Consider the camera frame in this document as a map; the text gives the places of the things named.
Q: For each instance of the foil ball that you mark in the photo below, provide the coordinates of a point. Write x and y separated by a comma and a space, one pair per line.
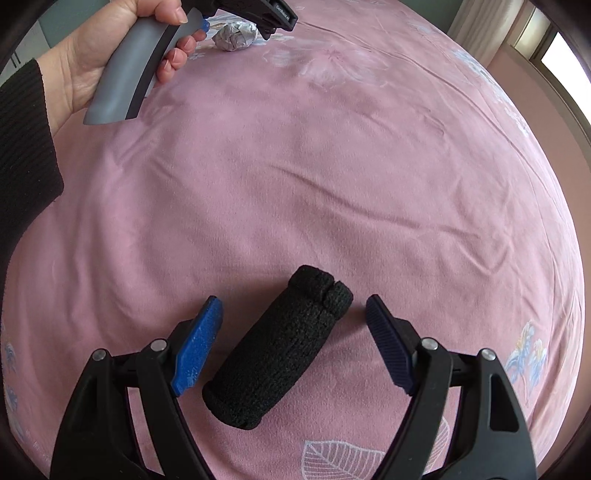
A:
235, 36

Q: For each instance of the window with frame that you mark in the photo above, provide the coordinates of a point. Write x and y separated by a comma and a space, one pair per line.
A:
535, 38

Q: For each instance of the black sleeved left forearm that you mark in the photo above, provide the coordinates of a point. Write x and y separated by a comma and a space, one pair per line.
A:
29, 175

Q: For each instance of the cream curtain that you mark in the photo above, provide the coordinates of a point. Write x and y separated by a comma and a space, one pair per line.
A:
480, 26

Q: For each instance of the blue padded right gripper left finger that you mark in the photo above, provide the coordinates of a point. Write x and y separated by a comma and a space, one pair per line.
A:
97, 438

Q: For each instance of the black sock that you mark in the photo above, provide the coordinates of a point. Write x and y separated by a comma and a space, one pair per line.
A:
277, 350

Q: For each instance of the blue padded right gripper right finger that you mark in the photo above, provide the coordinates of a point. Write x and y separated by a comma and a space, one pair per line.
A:
490, 438

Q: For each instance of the person's left hand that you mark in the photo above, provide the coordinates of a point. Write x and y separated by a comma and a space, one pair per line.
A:
71, 70

